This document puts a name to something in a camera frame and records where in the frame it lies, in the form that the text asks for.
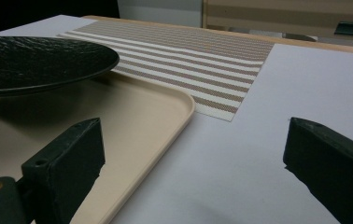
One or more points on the wooden cabinet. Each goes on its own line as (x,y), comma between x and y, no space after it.
(289,12)

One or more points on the black curtain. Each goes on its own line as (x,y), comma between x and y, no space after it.
(40,15)

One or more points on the striped woven placemat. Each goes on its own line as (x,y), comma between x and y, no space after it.
(180,62)

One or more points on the black textured plate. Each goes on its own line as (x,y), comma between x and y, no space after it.
(40,62)

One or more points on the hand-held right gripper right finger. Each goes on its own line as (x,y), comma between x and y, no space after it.
(330,161)

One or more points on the grey chair base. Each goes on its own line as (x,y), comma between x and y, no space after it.
(299,37)

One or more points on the pale blue board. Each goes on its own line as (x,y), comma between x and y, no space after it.
(258,155)

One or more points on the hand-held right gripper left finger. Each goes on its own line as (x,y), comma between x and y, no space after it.
(65,168)

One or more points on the beige plastic tray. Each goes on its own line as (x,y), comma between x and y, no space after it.
(134,124)

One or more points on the white cabinet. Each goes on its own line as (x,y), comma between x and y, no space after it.
(159,12)

